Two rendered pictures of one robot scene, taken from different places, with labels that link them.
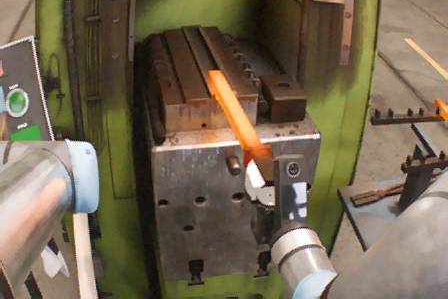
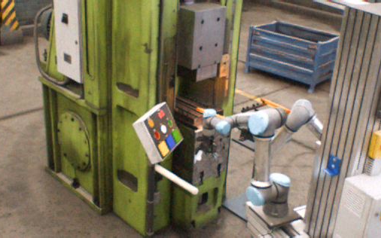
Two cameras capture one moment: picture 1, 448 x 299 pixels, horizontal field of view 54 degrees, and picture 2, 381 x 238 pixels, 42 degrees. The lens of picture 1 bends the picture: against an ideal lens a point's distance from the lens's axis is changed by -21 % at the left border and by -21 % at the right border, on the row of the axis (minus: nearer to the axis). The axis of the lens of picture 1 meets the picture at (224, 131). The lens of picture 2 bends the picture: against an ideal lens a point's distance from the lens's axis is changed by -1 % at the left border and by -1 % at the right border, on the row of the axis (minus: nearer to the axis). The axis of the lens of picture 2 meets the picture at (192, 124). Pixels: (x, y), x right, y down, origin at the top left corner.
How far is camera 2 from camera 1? 2.74 m
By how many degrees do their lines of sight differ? 28
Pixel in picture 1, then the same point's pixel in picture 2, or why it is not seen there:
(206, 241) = (205, 162)
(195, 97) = (199, 115)
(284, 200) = not seen: hidden behind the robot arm
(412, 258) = (297, 113)
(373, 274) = (292, 117)
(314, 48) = (217, 93)
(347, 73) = (227, 99)
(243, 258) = (213, 168)
